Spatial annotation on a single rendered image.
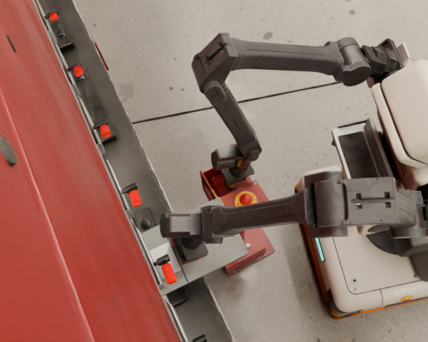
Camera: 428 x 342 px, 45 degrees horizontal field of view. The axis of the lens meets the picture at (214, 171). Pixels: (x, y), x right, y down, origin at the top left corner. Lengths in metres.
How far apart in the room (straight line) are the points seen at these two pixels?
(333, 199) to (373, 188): 0.07
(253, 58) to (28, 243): 1.05
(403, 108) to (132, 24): 2.10
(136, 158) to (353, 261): 1.01
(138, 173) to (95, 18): 1.65
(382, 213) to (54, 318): 0.73
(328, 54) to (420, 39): 1.81
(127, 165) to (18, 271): 1.50
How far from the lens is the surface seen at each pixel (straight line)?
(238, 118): 1.38
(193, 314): 1.51
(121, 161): 1.67
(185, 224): 1.20
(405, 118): 1.23
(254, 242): 2.33
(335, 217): 0.86
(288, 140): 2.64
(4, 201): 0.19
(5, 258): 0.17
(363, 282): 2.19
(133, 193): 1.25
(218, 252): 1.41
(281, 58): 1.25
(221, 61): 1.17
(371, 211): 0.87
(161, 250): 1.42
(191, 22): 3.04
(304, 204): 0.90
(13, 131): 0.38
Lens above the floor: 2.37
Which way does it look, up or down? 68 degrees down
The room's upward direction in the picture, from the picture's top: 6 degrees counter-clockwise
